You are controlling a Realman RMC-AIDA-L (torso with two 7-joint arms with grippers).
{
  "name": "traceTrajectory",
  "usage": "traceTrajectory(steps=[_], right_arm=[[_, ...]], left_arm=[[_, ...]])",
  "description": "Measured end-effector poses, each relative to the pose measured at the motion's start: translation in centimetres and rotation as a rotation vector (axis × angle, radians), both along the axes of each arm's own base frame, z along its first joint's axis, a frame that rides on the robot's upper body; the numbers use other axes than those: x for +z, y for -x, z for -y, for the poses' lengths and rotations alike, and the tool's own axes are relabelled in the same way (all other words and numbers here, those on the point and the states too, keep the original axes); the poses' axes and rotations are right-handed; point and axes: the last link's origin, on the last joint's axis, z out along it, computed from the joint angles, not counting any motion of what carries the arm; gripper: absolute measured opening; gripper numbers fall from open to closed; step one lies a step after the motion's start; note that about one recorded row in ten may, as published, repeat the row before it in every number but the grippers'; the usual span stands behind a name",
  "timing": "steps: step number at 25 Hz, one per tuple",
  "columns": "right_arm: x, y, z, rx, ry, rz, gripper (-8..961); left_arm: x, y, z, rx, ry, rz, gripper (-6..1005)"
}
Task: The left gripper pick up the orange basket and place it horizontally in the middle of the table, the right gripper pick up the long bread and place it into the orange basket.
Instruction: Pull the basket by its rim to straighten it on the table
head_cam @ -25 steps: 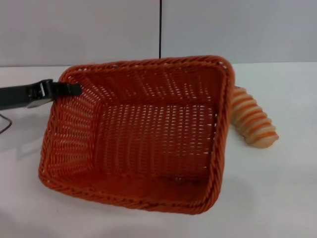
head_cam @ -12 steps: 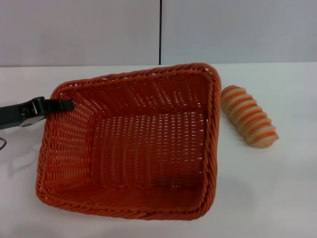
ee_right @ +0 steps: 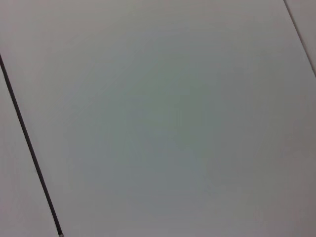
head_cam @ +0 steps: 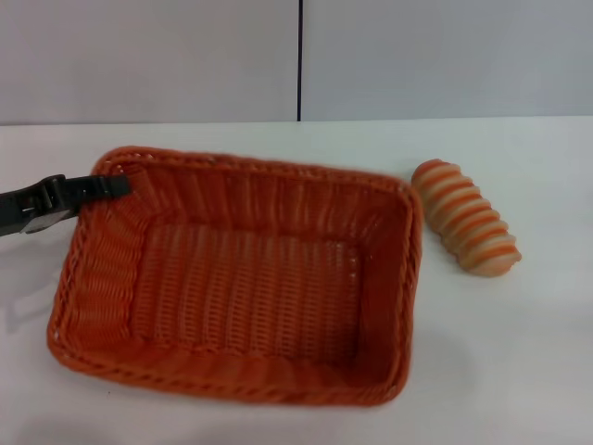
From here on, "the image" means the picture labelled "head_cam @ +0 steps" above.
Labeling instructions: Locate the orange woven rectangular basket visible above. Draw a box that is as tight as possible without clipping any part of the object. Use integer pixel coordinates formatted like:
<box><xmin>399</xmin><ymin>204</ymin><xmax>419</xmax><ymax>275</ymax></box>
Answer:
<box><xmin>45</xmin><ymin>146</ymin><xmax>423</xmax><ymax>410</ymax></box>

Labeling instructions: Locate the striped orange toy bread loaf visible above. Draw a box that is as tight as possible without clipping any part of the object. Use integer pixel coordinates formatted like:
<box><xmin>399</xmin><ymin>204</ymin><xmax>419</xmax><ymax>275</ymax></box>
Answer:
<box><xmin>410</xmin><ymin>158</ymin><xmax>523</xmax><ymax>278</ymax></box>

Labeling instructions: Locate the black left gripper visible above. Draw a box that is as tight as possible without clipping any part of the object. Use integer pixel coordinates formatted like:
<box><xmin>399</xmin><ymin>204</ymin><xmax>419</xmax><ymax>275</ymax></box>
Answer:
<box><xmin>0</xmin><ymin>173</ymin><xmax>134</xmax><ymax>238</ymax></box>

